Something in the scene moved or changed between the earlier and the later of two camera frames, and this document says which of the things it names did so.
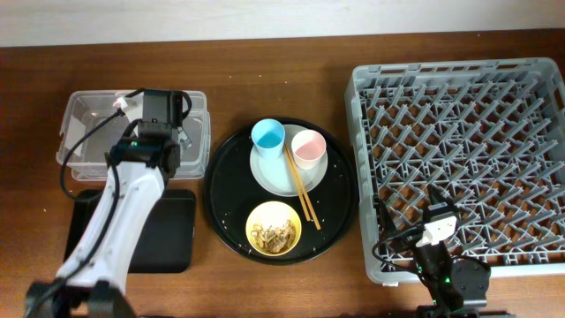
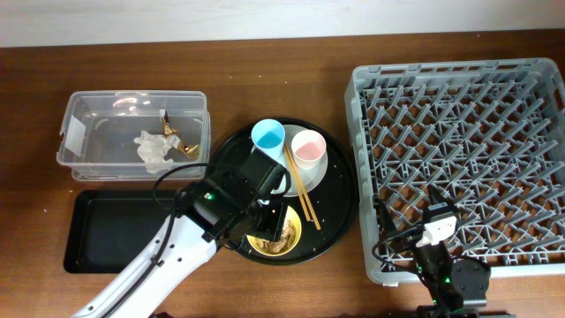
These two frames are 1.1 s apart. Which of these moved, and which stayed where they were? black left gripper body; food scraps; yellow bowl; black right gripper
Moved: black left gripper body
Stayed: yellow bowl; food scraps; black right gripper
